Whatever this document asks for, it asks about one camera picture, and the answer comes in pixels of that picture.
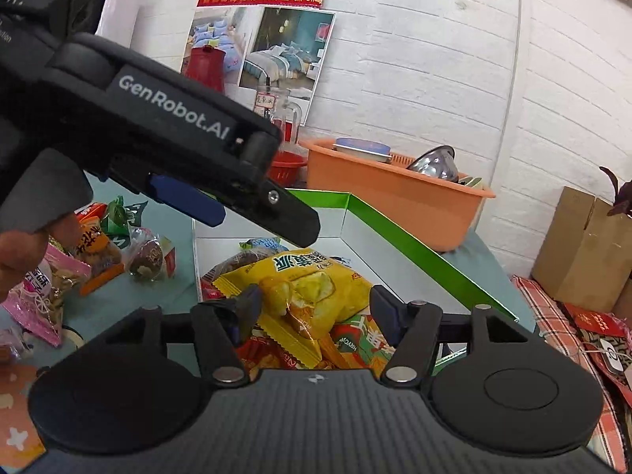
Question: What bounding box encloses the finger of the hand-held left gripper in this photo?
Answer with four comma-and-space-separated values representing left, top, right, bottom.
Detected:
148, 173, 227, 224
224, 180, 322, 246

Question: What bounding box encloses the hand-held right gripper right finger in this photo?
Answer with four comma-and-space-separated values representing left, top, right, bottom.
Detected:
369, 285, 531, 387

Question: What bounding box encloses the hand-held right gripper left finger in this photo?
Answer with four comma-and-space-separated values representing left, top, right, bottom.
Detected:
105, 284, 262, 389

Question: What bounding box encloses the green cardboard box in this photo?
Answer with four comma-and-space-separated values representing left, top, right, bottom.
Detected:
192, 188, 521, 372

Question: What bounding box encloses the bright yellow snack packet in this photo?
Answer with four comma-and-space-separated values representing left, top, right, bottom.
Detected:
212, 249, 376, 371

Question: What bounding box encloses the person's left hand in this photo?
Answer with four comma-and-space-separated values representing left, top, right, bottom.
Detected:
0, 210, 83, 302

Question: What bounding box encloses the small blue snack packet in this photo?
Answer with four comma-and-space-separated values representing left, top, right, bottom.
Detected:
239, 238, 283, 254

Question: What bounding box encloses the brown snack packet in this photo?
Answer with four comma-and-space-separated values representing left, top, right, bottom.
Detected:
202, 252, 258, 283

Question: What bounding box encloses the green and red snack bag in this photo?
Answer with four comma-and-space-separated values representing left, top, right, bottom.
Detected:
330, 321, 397, 377

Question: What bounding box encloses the red plastic basket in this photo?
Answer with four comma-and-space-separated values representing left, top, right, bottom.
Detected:
267, 150, 307, 188

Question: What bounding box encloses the clear packet dark round snack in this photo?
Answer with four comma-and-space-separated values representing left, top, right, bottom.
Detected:
123, 227, 177, 283

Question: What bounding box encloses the green snack packet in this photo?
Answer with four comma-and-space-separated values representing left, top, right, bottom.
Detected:
101, 196, 149, 239

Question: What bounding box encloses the teal printed tablecloth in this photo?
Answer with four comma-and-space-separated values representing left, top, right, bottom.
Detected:
0, 173, 539, 461

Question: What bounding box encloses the red thermos jug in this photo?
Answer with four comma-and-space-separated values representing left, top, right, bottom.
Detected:
184, 44, 228, 94

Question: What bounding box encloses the round tin blue lid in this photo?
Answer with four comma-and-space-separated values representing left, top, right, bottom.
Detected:
332, 138, 393, 165

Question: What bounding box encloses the orange plastic basin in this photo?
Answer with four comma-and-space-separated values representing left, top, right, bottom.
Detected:
299, 138, 496, 252

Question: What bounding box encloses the orange-brown snack packet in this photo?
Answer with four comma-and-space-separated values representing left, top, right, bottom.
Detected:
74, 202, 124, 268

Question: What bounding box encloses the glass pitcher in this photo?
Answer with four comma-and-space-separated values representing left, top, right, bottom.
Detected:
254, 84, 303, 145

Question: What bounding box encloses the steel bowl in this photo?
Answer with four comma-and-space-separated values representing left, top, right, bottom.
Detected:
407, 145, 460, 183

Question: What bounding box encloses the plaid cloth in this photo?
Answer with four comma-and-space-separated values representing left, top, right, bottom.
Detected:
511, 275, 632, 472

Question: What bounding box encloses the pink snack packet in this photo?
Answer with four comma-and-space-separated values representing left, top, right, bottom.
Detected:
0, 244, 93, 347

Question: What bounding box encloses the brown cardboard box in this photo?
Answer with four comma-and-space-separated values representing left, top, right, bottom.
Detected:
530, 186, 632, 313

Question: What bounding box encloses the red envelope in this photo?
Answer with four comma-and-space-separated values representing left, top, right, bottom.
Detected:
563, 301, 631, 352

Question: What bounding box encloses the small tan cardboard box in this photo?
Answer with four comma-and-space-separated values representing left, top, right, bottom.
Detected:
612, 276, 632, 327

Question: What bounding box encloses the purple-leaf plant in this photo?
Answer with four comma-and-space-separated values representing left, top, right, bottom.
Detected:
599, 166, 632, 218

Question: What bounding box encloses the white wall water purifier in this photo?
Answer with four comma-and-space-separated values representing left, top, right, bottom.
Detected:
96, 0, 147, 51

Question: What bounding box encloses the wall poster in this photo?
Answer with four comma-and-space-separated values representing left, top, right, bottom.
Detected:
180, 0, 337, 126

